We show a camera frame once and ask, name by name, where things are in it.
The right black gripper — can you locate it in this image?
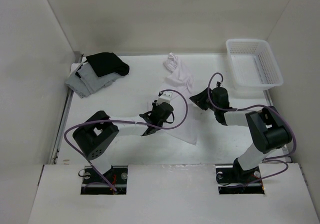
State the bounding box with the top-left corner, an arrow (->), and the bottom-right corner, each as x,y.
189,87 -> 219,112

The white tank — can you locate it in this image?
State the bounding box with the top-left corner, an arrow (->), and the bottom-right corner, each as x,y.
147,53 -> 198,145
70,62 -> 88,74

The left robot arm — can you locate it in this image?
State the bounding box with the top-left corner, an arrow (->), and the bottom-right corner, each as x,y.
72,103 -> 174,184

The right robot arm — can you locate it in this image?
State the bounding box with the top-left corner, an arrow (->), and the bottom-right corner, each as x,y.
189,87 -> 292,184

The black folded tank top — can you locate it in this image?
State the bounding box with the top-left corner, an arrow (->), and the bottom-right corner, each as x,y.
86,52 -> 130,77

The grey folded tank top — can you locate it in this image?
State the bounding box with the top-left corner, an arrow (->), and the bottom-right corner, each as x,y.
65,64 -> 121,98

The white folded tank top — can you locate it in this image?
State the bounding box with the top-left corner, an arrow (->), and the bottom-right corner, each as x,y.
70,62 -> 88,74

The white plastic basket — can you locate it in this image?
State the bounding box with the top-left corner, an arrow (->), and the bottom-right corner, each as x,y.
225,39 -> 284,92

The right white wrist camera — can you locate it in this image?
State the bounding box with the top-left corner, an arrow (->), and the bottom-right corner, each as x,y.
216,81 -> 222,87

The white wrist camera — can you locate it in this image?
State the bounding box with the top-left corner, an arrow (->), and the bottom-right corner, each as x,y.
216,81 -> 222,87
153,91 -> 173,105

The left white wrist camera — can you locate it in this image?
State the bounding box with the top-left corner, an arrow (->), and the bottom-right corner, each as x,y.
153,91 -> 173,105

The right aluminium table rail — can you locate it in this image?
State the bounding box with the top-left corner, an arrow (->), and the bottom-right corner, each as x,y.
262,91 -> 292,163

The aluminium table rail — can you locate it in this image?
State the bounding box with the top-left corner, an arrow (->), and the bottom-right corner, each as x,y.
262,91 -> 292,163
48,51 -> 85,165

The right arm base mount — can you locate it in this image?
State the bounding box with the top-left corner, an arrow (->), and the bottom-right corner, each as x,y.
215,165 -> 265,195

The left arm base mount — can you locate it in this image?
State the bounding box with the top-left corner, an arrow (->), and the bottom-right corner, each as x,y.
78,166 -> 128,195

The left aluminium table rail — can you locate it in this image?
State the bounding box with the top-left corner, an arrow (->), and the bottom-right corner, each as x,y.
48,51 -> 85,165

